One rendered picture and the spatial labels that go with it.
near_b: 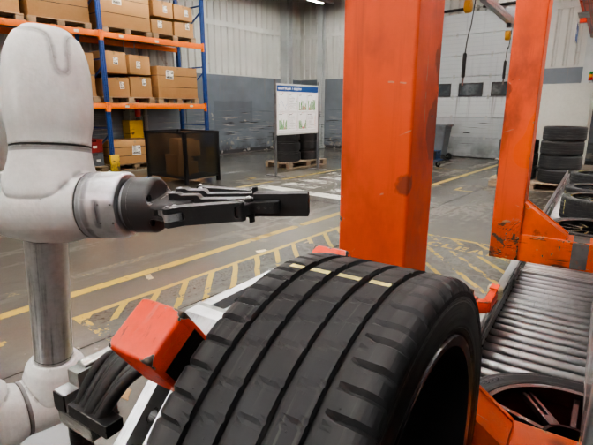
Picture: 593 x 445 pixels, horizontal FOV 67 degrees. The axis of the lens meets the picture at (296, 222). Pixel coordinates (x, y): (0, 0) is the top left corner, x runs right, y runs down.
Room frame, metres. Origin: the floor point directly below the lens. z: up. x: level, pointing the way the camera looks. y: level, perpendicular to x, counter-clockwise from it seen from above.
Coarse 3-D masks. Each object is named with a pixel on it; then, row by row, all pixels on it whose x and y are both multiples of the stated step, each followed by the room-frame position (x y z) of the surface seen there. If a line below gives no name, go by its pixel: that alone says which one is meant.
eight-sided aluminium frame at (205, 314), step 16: (240, 288) 0.65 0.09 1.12; (208, 304) 0.59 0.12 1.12; (224, 304) 0.61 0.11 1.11; (192, 320) 0.56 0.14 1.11; (208, 320) 0.55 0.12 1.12; (144, 400) 0.50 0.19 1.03; (160, 400) 0.51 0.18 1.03; (144, 416) 0.49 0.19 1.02; (160, 416) 0.47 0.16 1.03; (128, 432) 0.47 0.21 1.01; (144, 432) 0.48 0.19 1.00
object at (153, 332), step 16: (144, 304) 0.51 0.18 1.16; (160, 304) 0.50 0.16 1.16; (128, 320) 0.49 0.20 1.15; (144, 320) 0.48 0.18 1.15; (160, 320) 0.48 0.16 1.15; (176, 320) 0.47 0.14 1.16; (128, 336) 0.47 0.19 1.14; (144, 336) 0.46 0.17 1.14; (160, 336) 0.46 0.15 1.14; (176, 336) 0.47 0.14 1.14; (192, 336) 0.48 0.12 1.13; (128, 352) 0.45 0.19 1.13; (144, 352) 0.44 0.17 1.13; (160, 352) 0.44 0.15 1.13; (176, 352) 0.46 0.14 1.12; (192, 352) 0.48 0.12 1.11; (144, 368) 0.46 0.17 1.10; (160, 368) 0.44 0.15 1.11; (176, 368) 0.46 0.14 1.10; (160, 384) 0.49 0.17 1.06
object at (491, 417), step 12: (480, 396) 0.92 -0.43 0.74; (480, 408) 0.88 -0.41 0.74; (492, 408) 0.90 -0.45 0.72; (480, 420) 0.84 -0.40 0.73; (492, 420) 0.87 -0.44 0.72; (504, 420) 0.89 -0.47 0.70; (480, 432) 0.83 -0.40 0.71; (492, 432) 0.84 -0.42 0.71; (504, 432) 0.85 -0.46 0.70; (516, 432) 0.87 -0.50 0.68; (528, 432) 0.87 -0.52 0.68; (540, 432) 0.87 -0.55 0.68; (480, 444) 0.83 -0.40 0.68; (492, 444) 0.82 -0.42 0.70; (504, 444) 0.82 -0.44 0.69; (516, 444) 0.84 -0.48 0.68; (528, 444) 0.84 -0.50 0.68; (540, 444) 0.84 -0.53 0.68; (552, 444) 0.84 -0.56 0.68; (564, 444) 0.84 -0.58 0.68; (576, 444) 0.84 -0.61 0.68
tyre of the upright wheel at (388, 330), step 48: (288, 288) 0.53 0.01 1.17; (336, 288) 0.52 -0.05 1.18; (384, 288) 0.51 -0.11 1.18; (432, 288) 0.51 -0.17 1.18; (240, 336) 0.47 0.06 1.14; (288, 336) 0.45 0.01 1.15; (336, 336) 0.43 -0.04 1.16; (384, 336) 0.42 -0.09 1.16; (432, 336) 0.46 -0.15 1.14; (480, 336) 0.71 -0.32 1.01; (192, 384) 0.43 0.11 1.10; (240, 384) 0.41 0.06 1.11; (288, 384) 0.40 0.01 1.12; (336, 384) 0.39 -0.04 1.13; (384, 384) 0.37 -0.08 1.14; (192, 432) 0.39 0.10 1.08; (240, 432) 0.37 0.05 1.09; (288, 432) 0.35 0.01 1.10; (336, 432) 0.34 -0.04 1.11; (384, 432) 0.35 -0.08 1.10
